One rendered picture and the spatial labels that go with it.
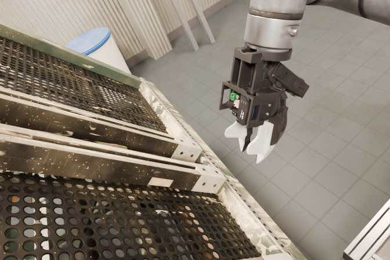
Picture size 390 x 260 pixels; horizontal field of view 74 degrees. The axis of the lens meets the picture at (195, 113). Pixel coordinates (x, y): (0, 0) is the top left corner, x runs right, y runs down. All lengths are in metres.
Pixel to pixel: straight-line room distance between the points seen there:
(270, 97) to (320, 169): 1.65
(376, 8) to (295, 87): 0.16
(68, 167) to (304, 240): 1.47
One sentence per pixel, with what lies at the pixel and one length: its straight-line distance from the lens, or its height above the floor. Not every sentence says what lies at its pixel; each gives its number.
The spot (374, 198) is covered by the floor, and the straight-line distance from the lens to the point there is 1.98.
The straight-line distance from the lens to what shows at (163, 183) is 0.82.
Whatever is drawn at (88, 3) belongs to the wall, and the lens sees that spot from 3.61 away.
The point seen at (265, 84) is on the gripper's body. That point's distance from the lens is 0.43.
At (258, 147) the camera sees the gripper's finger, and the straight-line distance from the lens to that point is 0.46.
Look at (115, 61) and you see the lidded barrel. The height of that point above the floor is 0.46.
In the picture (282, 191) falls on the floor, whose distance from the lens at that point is 1.95.
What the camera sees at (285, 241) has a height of 0.84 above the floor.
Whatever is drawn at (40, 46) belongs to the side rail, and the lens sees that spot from 1.49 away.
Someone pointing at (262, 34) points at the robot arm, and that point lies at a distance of 0.38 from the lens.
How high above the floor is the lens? 1.73
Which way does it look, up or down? 41 degrees down
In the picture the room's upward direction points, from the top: 25 degrees counter-clockwise
